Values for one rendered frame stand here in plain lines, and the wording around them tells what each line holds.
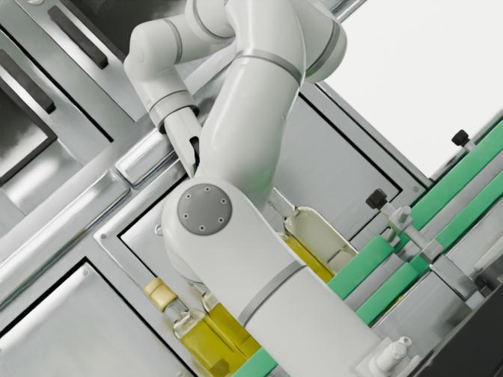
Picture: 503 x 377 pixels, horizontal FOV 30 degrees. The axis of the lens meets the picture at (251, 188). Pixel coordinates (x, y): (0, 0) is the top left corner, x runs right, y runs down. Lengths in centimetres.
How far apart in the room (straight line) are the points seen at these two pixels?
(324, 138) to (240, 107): 62
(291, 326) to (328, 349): 4
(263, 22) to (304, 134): 59
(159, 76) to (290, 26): 47
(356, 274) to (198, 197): 39
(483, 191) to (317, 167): 31
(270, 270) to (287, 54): 25
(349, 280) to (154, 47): 46
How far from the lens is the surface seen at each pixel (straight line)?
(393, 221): 131
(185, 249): 98
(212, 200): 98
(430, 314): 130
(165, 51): 146
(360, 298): 131
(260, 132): 103
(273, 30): 108
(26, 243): 163
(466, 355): 93
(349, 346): 96
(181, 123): 147
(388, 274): 132
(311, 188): 161
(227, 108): 104
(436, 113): 169
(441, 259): 132
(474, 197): 147
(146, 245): 159
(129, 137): 168
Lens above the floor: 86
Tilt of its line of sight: 12 degrees up
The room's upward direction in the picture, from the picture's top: 45 degrees counter-clockwise
